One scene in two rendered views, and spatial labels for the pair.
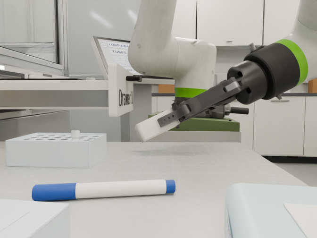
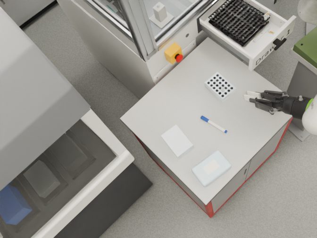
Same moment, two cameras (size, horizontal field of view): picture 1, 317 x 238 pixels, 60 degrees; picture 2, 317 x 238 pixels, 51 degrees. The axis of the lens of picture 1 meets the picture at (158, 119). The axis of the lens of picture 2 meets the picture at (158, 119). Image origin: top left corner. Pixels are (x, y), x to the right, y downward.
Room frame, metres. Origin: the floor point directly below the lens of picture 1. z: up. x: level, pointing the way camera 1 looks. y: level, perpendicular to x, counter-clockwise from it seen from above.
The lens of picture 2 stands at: (-0.13, -0.35, 2.21)
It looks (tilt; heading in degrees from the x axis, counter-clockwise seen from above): 65 degrees down; 68
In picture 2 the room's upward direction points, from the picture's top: 25 degrees counter-clockwise
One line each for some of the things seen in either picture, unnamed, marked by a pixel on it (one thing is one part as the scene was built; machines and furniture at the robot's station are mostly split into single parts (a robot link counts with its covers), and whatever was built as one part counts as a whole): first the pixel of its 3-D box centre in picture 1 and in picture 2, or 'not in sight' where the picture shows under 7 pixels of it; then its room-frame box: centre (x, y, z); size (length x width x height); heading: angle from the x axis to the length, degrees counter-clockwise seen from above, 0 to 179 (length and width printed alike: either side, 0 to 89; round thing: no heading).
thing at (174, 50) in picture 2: not in sight; (173, 54); (0.38, 0.40, 0.88); 0.07 x 0.05 x 0.07; 179
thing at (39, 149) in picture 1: (60, 148); (220, 87); (0.42, 0.15, 0.78); 0.12 x 0.08 x 0.04; 85
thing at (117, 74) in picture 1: (123, 91); (271, 43); (0.70, 0.09, 0.87); 0.29 x 0.02 x 0.11; 179
